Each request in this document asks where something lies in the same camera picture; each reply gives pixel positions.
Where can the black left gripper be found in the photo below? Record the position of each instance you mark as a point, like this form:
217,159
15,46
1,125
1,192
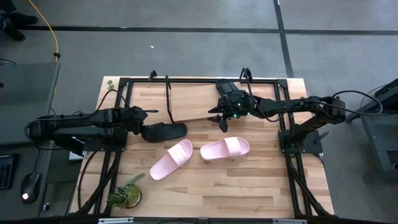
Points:
135,116

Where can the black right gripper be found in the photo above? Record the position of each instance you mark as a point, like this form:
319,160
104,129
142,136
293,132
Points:
237,105

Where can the wooden shelf with black frame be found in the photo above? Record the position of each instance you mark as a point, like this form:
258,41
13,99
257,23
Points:
192,102

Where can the black rubber slide sandal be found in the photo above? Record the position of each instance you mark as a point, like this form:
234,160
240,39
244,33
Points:
225,87
168,132

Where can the pink rubber slide sandal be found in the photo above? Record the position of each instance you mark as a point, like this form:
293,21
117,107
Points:
214,152
161,171

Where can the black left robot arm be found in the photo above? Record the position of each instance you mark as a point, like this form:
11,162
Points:
77,121

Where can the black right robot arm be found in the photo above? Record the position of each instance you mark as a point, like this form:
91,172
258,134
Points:
289,105

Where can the small green plant sprig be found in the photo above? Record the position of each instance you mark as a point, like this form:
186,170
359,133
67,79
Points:
110,84

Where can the small white box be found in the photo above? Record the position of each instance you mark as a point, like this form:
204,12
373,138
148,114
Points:
74,156

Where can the potted green succulent plant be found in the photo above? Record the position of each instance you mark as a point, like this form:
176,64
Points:
129,194

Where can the grey desk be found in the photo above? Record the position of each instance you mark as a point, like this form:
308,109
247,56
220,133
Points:
28,93

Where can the black computer mouse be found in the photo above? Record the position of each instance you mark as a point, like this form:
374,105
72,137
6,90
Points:
31,186

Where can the small black knob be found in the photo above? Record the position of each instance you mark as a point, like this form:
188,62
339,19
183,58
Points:
46,206

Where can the black keyboard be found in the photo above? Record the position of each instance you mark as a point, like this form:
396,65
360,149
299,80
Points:
6,174

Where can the person's black shoe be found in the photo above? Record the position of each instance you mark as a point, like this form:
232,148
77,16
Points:
15,32
25,18

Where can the grey metal stand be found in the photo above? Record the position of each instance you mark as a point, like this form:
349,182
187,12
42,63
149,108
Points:
381,137

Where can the person's leg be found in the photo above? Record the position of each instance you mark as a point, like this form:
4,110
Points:
7,5

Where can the black device on stand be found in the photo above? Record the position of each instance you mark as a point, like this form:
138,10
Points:
388,88

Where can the black aluminium rig frame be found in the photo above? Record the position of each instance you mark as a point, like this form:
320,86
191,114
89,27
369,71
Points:
192,80

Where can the silver metal bracket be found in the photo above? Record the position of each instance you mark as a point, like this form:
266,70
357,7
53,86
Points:
115,221
289,221

